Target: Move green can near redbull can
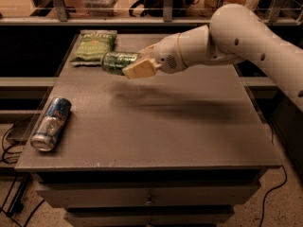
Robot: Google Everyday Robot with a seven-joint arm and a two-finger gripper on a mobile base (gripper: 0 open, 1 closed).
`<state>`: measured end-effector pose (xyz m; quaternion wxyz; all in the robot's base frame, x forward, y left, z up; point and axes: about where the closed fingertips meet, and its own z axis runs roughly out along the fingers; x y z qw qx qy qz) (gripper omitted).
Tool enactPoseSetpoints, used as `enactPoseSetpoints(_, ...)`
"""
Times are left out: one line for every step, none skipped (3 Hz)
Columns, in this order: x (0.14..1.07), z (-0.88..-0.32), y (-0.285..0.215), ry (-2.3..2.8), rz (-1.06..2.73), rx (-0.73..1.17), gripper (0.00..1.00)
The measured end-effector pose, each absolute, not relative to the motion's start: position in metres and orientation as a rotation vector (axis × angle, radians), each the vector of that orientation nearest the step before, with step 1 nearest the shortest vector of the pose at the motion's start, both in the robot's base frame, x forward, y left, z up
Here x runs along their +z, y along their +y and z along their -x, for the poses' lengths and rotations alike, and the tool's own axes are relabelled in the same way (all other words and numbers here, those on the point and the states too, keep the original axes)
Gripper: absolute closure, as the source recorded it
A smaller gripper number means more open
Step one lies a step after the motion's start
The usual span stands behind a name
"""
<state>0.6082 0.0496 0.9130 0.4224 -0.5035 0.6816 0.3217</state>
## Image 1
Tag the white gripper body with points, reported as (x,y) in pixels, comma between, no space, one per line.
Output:
(166,55)

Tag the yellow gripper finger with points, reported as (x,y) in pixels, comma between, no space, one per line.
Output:
(142,68)
(147,51)

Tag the green chip bag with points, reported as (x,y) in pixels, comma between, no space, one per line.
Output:
(93,46)

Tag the black bag on shelf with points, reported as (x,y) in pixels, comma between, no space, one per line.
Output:
(155,8)

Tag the metal shelf rail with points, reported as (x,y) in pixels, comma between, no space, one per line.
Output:
(74,12)

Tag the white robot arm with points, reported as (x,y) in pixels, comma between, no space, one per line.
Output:
(234,34)

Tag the green soda can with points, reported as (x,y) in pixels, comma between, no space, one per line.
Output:
(114,62)

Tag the blue silver redbull can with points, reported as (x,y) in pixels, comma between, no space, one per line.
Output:
(50,126)

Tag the grey drawer cabinet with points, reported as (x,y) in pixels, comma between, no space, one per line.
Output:
(168,151)

